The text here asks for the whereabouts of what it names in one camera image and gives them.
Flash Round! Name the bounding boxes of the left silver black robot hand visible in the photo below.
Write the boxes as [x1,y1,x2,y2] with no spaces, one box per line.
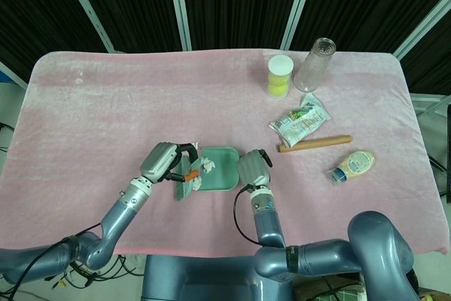
[140,142,204,185]

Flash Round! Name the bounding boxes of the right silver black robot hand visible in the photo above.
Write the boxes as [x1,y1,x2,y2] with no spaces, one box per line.
[237,149,273,189]

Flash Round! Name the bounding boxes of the green plastic dustpan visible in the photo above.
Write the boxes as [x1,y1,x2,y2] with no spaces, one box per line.
[198,146,244,193]

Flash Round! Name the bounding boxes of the green hand brush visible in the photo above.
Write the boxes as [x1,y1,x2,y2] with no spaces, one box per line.
[174,156,207,202]

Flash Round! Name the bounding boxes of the pink table cloth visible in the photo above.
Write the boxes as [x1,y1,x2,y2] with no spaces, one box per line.
[0,50,447,256]

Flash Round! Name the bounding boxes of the white green snack packet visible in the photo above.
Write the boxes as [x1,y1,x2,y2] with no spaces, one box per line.
[268,92,333,148]

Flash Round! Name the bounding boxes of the wooden rolling stick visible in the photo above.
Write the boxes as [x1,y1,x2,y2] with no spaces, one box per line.
[276,134,353,154]

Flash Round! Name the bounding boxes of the yellow tennis ball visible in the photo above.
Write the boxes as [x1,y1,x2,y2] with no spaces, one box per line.
[268,70,292,87]
[268,84,290,100]

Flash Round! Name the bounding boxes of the yellow sauce squeeze bottle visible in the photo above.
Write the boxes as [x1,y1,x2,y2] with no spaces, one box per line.
[326,150,376,185]

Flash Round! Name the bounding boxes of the clear tube with white lid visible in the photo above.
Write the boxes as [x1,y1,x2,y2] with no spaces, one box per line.
[266,55,295,100]

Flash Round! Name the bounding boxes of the blue-grey robot torso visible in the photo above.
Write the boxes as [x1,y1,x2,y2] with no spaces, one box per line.
[140,254,293,301]

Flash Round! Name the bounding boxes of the clear textured glass vase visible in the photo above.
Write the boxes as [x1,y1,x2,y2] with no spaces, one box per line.
[292,37,337,93]

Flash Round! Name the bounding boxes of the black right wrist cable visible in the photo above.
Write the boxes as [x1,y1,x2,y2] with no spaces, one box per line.
[233,183,264,245]

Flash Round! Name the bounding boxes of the cable bundle under table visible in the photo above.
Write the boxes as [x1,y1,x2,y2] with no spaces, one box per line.
[45,254,145,288]

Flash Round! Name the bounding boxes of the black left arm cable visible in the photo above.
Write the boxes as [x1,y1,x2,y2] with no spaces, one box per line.
[0,221,103,291]

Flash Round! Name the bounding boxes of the white partition post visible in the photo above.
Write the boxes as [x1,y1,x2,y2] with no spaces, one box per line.
[58,0,116,54]
[0,61,29,90]
[393,0,451,61]
[166,0,193,51]
[280,0,320,51]

